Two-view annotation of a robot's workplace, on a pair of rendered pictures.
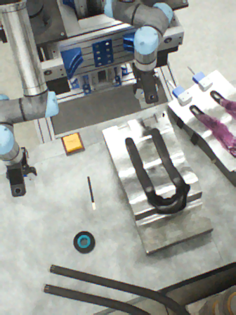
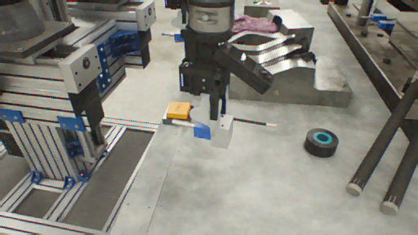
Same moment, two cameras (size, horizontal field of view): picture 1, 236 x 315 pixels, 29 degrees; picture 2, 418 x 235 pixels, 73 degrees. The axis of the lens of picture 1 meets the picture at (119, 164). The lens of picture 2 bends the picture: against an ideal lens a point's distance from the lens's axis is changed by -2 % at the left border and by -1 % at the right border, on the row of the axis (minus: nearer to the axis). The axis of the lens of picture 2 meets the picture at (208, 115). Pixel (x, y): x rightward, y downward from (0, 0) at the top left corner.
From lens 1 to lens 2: 1.47 m
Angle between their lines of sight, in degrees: 49
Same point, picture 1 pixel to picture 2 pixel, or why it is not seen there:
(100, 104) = (108, 176)
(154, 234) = (331, 82)
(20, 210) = (237, 200)
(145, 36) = not seen: outside the picture
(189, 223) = (326, 64)
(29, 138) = not seen: outside the picture
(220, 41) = (128, 107)
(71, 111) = (90, 203)
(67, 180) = not seen: hidden behind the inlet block
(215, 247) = (347, 73)
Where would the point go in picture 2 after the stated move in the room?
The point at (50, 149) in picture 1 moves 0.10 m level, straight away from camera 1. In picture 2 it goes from (166, 137) to (130, 136)
